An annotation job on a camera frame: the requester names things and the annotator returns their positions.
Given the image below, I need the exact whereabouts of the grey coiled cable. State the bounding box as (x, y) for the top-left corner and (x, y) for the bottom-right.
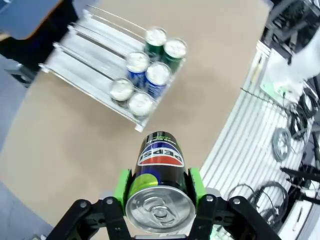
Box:
(272, 127), (292, 161)

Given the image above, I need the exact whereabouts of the black metal bracket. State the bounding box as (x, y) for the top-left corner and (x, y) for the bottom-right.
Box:
(279, 166), (320, 181)

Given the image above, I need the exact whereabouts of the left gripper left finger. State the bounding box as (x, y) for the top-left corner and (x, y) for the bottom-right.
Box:
(46, 169), (133, 240)

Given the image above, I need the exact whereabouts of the white wire can rack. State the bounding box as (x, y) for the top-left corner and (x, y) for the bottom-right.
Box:
(38, 4), (188, 133)

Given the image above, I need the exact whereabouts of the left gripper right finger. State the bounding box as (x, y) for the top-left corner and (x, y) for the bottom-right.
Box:
(187, 167), (283, 240)

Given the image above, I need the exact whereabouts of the blue Pocari Sweat can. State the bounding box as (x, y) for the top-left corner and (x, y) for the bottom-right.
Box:
(125, 51), (151, 88)
(145, 61), (173, 100)

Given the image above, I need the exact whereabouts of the green Sprite can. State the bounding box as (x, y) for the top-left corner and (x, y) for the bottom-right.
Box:
(143, 26), (168, 62)
(162, 38), (188, 73)

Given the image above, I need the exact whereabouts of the black Pepsi can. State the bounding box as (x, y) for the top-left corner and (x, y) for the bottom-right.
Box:
(126, 92), (155, 123)
(109, 77), (135, 108)

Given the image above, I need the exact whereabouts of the white slotted mounting platform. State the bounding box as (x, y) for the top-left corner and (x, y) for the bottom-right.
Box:
(199, 39), (320, 240)

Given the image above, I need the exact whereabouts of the black cable bundle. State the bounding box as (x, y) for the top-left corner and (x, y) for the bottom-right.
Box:
(283, 87), (320, 141)
(226, 181), (291, 226)

